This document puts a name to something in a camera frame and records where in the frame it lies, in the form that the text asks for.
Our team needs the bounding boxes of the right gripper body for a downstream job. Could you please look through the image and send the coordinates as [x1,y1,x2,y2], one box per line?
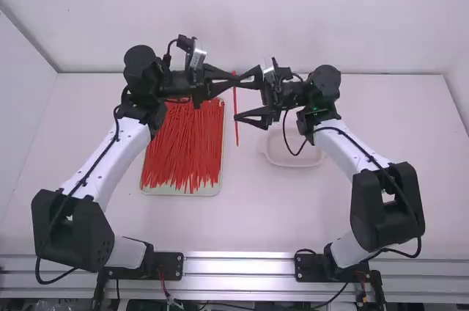
[259,75,307,122]

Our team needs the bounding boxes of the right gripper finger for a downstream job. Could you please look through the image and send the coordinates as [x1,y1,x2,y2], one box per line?
[233,105,284,131]
[237,65,265,91]

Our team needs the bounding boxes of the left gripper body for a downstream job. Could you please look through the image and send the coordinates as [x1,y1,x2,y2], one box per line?
[160,65,214,111]

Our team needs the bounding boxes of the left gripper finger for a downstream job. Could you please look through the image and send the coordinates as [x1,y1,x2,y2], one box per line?
[210,79,240,102]
[203,63,237,84]

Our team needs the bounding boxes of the orange cable tie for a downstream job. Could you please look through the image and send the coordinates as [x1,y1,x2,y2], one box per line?
[231,67,241,147]

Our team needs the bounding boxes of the white dish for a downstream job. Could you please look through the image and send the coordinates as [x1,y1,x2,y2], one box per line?
[256,131,327,168]

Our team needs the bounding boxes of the pale tray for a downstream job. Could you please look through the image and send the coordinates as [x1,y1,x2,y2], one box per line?
[139,97,227,197]

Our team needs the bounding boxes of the silver rails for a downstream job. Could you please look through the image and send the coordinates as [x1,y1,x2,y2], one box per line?
[0,250,469,304]

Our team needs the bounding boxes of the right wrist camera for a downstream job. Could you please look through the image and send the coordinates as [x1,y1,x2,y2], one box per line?
[262,56,292,83]

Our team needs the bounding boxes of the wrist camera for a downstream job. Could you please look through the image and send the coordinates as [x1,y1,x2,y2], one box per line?
[262,56,292,83]
[177,34,209,72]

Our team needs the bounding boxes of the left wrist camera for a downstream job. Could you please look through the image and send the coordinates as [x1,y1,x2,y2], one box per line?
[177,34,209,72]

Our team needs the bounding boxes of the black cable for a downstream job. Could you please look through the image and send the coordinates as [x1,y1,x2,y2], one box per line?
[34,244,80,286]
[281,109,309,157]
[165,38,181,66]
[366,235,423,259]

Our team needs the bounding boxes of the row of orange cable ties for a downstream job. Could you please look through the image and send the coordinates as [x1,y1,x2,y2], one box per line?
[141,99,225,194]

